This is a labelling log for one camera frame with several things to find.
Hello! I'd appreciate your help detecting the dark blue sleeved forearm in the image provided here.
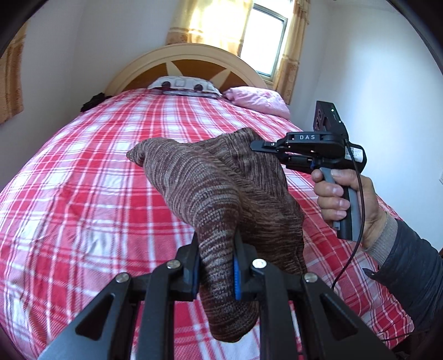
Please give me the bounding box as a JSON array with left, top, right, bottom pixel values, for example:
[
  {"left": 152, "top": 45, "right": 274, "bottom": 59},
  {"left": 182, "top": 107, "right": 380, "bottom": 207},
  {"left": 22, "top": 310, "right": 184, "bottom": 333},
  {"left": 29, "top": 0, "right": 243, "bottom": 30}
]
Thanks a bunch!
[{"left": 365, "top": 215, "right": 442, "bottom": 331}]

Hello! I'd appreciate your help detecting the white patterned pillow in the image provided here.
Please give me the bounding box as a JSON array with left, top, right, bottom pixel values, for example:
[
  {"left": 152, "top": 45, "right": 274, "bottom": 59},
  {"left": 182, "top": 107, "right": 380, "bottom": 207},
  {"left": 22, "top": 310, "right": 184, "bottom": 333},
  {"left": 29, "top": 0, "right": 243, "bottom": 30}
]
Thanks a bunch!
[{"left": 147, "top": 76, "right": 222, "bottom": 98}]

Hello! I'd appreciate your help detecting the person's right hand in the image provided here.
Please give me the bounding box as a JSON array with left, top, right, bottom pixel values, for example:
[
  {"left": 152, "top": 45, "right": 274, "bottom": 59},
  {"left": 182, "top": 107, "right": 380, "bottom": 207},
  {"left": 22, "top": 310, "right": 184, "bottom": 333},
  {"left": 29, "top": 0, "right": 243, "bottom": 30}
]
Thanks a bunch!
[{"left": 311, "top": 169, "right": 387, "bottom": 249}]

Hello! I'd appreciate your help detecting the beige arched wooden headboard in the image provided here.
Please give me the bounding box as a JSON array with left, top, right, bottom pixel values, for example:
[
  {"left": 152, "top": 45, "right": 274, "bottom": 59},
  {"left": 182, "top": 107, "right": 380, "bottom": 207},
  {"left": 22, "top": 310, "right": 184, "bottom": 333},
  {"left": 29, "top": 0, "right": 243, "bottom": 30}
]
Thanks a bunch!
[{"left": 104, "top": 43, "right": 267, "bottom": 96}]

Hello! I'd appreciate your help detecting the yellow curtain behind headboard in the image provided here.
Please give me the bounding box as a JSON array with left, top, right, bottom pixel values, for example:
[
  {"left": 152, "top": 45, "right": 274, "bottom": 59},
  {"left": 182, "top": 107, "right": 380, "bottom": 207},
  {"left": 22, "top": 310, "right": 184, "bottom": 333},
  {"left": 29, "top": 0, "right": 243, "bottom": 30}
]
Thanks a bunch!
[{"left": 166, "top": 0, "right": 254, "bottom": 55}]

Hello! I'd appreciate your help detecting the brown knitted sweater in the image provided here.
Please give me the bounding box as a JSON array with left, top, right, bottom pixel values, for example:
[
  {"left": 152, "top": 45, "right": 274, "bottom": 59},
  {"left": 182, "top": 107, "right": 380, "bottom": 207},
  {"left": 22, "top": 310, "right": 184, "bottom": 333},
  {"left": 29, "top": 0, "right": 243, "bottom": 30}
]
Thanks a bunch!
[{"left": 127, "top": 127, "right": 306, "bottom": 343}]

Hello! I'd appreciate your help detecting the bright window behind bed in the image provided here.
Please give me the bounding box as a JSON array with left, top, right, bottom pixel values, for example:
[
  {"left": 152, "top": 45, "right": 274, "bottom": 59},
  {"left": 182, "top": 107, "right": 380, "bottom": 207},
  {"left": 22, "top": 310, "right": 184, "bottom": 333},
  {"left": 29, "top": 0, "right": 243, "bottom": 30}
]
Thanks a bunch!
[{"left": 239, "top": 0, "right": 293, "bottom": 82}]

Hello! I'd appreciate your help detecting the yellow curtain right of window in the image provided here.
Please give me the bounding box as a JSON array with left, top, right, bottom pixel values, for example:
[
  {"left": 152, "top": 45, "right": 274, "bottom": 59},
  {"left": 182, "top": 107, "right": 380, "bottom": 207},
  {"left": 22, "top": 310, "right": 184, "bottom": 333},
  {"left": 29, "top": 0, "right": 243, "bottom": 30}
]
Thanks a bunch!
[{"left": 273, "top": 0, "right": 311, "bottom": 105}]

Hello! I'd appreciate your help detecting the black object beside bed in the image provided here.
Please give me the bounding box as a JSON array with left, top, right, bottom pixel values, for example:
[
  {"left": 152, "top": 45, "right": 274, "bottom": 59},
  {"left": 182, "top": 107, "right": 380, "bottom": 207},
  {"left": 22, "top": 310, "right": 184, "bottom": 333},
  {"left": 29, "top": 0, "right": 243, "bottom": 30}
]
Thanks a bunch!
[{"left": 80, "top": 92, "right": 107, "bottom": 112}]

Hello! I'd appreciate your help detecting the pink pillow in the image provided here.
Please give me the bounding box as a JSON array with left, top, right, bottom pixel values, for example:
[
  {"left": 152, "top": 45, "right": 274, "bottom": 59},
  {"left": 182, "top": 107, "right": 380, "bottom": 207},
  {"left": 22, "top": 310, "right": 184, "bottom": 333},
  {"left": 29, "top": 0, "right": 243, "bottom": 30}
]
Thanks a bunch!
[{"left": 222, "top": 86, "right": 291, "bottom": 120}]

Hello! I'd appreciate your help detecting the yellow curtain on left wall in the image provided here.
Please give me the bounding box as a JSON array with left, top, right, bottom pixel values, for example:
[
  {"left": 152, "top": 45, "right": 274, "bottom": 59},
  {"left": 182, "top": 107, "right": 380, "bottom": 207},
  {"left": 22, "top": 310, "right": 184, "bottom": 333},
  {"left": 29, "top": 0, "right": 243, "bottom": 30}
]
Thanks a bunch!
[{"left": 0, "top": 22, "right": 28, "bottom": 124}]

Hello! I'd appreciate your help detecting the red white plaid bedspread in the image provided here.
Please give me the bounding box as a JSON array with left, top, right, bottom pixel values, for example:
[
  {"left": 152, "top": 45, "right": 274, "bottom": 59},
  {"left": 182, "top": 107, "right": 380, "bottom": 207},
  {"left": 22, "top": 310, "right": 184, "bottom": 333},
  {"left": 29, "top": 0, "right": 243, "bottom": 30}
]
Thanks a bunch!
[{"left": 1, "top": 89, "right": 414, "bottom": 359}]

